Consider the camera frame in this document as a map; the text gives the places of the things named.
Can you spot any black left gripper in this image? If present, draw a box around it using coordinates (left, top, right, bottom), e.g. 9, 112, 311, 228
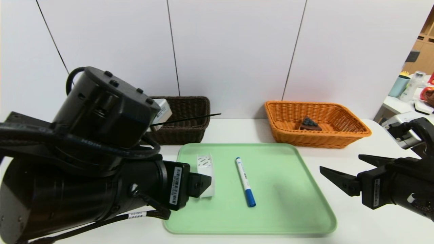
124, 158, 212, 211

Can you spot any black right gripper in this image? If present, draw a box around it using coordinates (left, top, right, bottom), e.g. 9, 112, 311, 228
319, 154, 434, 222

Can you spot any white tape roll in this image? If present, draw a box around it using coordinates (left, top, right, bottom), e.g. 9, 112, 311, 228
197, 154, 216, 199

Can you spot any blue and white marker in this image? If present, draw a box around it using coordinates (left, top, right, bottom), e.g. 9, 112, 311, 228
235, 157, 257, 208

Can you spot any chocolate blueberry cake slice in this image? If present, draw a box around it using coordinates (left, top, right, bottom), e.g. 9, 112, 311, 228
299, 117, 322, 131

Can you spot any dark brown wicker basket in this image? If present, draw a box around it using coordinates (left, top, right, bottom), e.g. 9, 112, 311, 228
146, 96, 211, 145

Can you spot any orange wicker basket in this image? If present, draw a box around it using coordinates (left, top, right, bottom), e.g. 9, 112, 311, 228
264, 100, 373, 149

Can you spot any white side table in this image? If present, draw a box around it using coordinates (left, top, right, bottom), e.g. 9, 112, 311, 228
381, 76, 434, 133

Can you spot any light green plastic tray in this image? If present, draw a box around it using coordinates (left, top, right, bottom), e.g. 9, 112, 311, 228
163, 143, 338, 235

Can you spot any black and white eraser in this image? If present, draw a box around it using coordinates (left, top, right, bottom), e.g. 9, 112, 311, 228
414, 102, 434, 115

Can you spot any teal cup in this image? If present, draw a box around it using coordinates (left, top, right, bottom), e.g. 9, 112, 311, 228
388, 75, 411, 98

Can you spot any clear plastic bottle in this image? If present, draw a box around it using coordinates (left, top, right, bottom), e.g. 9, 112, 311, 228
399, 71, 426, 103

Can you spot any round red object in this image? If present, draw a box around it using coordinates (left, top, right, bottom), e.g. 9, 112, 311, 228
420, 86, 434, 102

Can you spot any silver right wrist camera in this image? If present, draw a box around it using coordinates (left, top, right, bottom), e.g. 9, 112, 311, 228
382, 112, 424, 149

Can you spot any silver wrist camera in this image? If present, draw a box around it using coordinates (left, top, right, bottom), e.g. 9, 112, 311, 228
149, 98, 173, 132
382, 112, 424, 149

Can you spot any black cable tie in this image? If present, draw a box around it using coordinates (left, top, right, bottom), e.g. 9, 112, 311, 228
151, 113, 222, 127

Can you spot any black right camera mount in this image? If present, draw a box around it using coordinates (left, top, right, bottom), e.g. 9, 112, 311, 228
388, 117, 434, 160

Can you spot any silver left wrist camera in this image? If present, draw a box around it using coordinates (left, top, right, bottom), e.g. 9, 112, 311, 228
149, 98, 173, 132

